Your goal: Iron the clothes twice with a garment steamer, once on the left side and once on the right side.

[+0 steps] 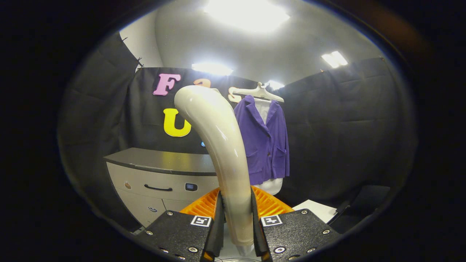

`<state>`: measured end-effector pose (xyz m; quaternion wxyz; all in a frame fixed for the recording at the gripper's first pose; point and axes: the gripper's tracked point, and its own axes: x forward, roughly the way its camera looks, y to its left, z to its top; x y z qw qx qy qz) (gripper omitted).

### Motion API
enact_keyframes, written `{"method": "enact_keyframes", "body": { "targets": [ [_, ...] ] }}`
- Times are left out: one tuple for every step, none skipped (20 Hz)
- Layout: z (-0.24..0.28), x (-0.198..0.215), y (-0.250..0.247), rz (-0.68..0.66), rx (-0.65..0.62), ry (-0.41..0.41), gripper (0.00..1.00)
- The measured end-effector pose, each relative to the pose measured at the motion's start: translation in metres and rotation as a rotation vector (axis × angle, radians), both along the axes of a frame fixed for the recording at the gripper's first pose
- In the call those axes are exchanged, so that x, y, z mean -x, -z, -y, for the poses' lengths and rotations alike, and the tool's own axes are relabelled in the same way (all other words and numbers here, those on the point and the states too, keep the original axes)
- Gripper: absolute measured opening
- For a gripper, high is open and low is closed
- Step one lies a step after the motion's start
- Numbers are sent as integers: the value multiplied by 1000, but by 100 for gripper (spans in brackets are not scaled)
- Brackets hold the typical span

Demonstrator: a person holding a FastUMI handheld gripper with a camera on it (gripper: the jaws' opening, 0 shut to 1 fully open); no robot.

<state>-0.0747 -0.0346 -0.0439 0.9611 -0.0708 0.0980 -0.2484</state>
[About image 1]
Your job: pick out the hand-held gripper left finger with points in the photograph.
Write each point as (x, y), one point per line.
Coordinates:
(217, 238)

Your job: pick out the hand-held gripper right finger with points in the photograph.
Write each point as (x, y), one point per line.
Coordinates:
(259, 236)

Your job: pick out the white shirt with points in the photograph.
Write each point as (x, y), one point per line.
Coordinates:
(271, 187)

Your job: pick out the white garment steamer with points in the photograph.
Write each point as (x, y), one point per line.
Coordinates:
(218, 138)

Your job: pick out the white plastic clothes hanger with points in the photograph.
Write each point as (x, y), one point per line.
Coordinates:
(260, 92)

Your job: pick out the small cabinet display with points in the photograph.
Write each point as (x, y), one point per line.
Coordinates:
(191, 187)

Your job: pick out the white flat board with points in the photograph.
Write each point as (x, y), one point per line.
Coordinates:
(316, 210)

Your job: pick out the grey cabinet with dark top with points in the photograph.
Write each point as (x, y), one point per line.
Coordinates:
(156, 163)

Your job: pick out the black backdrop cloth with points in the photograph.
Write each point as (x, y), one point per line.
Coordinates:
(145, 120)

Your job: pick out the black quilted curtain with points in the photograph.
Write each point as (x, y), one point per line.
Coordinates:
(91, 127)
(346, 127)

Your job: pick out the double ceiling light panel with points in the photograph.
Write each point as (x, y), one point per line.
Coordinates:
(334, 59)

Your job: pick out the large ceiling light panel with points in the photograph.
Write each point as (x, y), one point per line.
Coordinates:
(247, 14)

